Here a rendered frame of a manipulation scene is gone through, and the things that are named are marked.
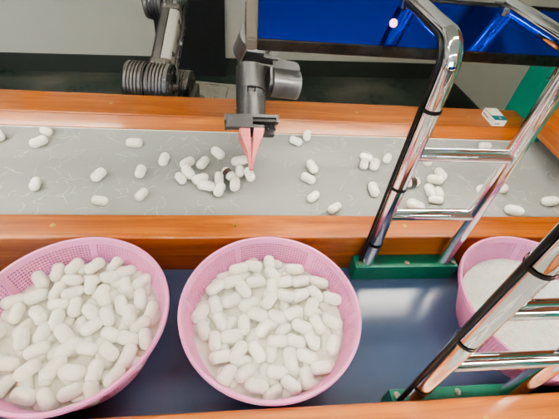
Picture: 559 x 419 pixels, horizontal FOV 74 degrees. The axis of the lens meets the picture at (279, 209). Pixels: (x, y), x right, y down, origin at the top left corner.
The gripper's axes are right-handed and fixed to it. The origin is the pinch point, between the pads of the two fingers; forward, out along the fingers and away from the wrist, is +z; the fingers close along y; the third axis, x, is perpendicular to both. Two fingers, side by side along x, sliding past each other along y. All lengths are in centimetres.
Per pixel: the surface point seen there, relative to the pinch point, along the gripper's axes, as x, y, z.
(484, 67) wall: 139, 158, -94
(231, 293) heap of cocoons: -8.8, -3.8, 22.9
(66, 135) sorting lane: 16.7, -40.4, -9.7
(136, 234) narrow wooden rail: -5.8, -19.5, 13.1
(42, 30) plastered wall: 172, -122, -120
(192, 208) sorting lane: 1.7, -11.2, 8.0
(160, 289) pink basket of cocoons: -10.6, -14.8, 21.7
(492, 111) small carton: 18, 66, -19
